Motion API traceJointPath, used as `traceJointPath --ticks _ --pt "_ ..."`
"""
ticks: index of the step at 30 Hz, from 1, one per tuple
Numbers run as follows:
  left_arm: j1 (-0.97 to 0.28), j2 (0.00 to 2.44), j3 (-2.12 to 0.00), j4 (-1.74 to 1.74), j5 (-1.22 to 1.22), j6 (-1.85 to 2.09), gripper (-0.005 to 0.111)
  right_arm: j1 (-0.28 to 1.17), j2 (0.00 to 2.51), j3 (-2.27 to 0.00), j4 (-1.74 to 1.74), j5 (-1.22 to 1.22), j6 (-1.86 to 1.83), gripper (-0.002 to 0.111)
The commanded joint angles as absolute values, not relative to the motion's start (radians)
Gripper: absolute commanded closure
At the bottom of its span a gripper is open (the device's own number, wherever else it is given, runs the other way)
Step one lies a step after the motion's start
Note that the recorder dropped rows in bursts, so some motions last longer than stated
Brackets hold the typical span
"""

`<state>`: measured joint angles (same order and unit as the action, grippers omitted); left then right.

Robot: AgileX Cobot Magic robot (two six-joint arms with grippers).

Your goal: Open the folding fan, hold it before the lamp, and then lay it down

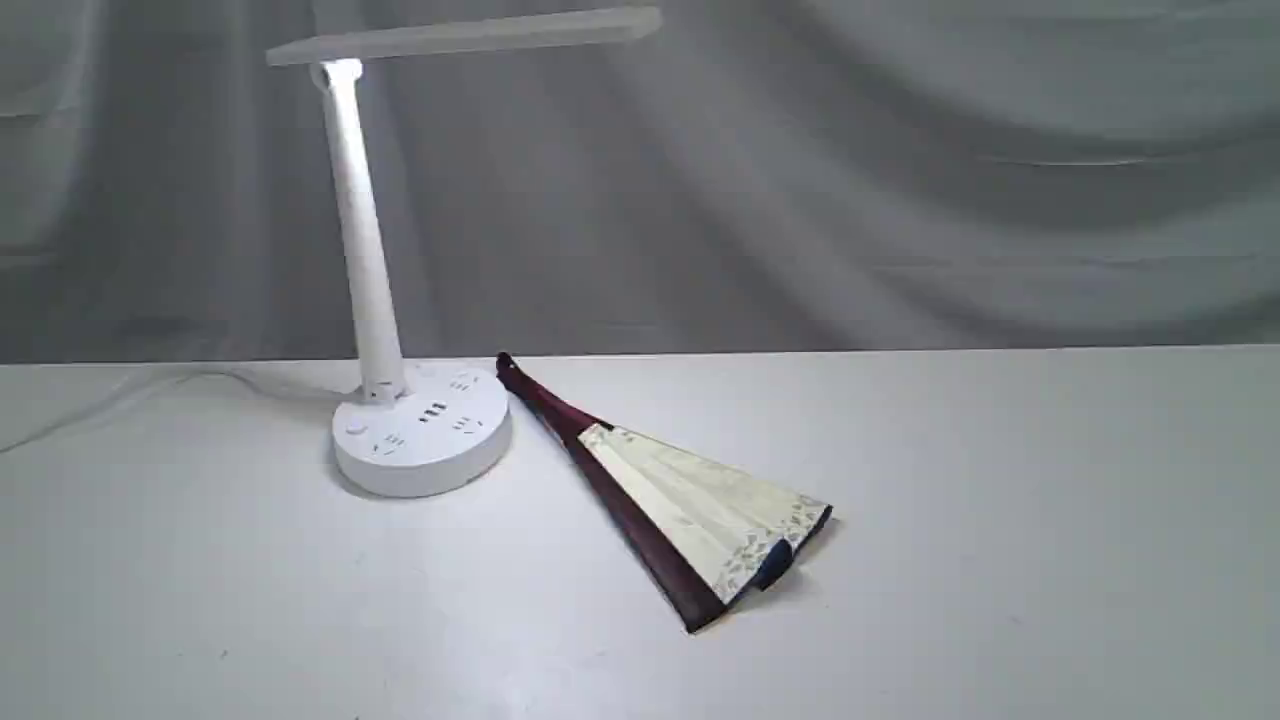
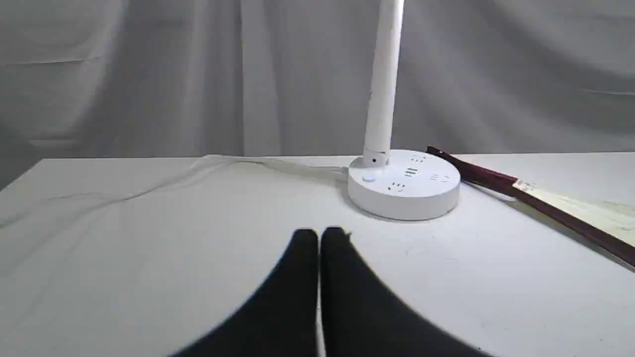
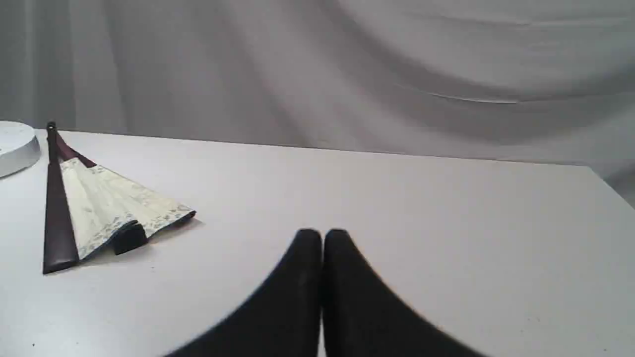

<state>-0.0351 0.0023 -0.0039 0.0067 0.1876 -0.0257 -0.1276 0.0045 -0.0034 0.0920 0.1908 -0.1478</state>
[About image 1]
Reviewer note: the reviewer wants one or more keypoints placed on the white desk lamp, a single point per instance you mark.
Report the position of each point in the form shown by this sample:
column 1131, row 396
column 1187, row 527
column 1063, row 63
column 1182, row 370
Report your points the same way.
column 418, row 430

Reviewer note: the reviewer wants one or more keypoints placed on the grey backdrop curtain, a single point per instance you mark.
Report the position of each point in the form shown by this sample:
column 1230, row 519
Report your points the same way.
column 755, row 176

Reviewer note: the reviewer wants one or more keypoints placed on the folding paper fan maroon ribs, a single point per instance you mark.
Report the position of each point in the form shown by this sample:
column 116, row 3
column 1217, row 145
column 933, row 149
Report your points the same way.
column 705, row 532

